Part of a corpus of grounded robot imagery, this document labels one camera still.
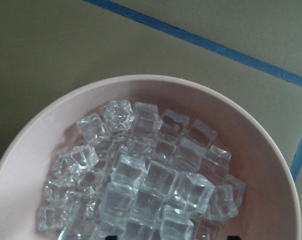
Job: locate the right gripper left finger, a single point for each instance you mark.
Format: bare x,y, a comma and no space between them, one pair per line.
111,237

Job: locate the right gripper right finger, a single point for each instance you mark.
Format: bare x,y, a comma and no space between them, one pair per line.
233,237

